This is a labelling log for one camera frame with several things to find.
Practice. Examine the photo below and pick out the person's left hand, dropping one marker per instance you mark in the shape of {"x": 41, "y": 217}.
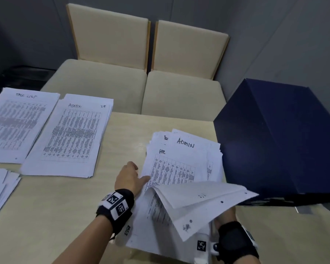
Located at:
{"x": 128, "y": 178}

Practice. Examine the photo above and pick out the person's right hand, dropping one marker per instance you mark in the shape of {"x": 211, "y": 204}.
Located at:
{"x": 227, "y": 215}

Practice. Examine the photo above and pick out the person's left thumb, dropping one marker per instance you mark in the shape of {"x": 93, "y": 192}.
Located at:
{"x": 144, "y": 180}

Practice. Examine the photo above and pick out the white hole-punched paper sheets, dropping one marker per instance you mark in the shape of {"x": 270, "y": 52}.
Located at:
{"x": 198, "y": 200}

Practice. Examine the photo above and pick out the person's left forearm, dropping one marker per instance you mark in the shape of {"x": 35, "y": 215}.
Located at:
{"x": 90, "y": 239}

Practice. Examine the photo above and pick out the person's right forearm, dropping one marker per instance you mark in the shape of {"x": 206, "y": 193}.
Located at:
{"x": 244, "y": 259}

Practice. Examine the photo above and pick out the black left wristband with markers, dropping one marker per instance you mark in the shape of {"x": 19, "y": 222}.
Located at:
{"x": 117, "y": 207}

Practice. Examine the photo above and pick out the loose pile of printed sheets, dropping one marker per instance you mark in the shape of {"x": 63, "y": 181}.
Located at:
{"x": 178, "y": 159}

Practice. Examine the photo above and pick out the stack of printed table sheets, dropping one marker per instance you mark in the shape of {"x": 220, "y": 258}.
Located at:
{"x": 71, "y": 134}
{"x": 19, "y": 123}

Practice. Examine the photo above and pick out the dark blue cardboard box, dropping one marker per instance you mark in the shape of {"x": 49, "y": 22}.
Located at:
{"x": 280, "y": 140}

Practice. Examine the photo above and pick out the stack of blank white sheets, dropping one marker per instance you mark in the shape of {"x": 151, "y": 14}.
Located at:
{"x": 0, "y": 186}

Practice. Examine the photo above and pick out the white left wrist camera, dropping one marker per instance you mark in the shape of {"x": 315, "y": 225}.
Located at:
{"x": 123, "y": 235}

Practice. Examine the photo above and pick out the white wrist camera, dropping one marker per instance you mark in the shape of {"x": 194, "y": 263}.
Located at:
{"x": 205, "y": 248}
{"x": 123, "y": 235}

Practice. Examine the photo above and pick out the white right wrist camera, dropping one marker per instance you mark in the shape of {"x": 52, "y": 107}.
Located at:
{"x": 205, "y": 248}

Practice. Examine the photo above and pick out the beige chair with wooden frame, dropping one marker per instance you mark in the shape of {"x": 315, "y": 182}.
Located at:
{"x": 184, "y": 96}
{"x": 99, "y": 79}

